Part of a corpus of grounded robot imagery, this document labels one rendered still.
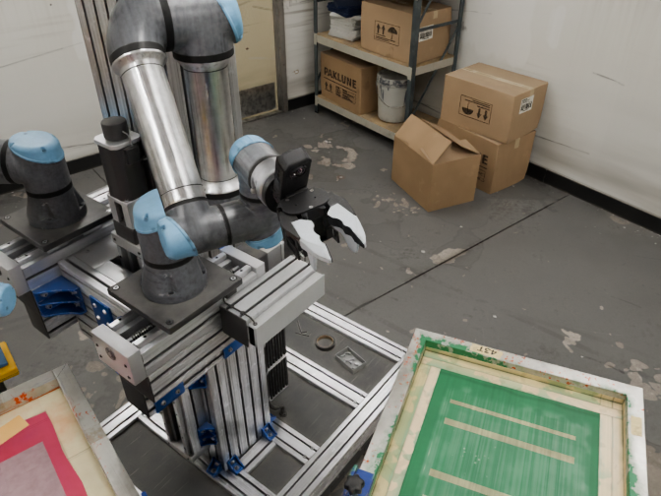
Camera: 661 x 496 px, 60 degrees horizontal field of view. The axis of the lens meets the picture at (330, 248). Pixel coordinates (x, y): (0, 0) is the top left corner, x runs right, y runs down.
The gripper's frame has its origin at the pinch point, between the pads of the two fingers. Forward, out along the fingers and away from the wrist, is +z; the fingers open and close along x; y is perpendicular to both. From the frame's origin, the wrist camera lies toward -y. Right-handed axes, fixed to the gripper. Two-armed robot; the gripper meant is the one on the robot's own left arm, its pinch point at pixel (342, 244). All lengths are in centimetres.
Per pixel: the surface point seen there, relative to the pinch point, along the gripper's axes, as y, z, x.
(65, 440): 65, -50, 55
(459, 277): 189, -144, -138
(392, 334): 180, -122, -77
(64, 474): 65, -40, 57
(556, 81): 132, -214, -274
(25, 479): 64, -43, 65
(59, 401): 65, -63, 55
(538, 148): 182, -215, -267
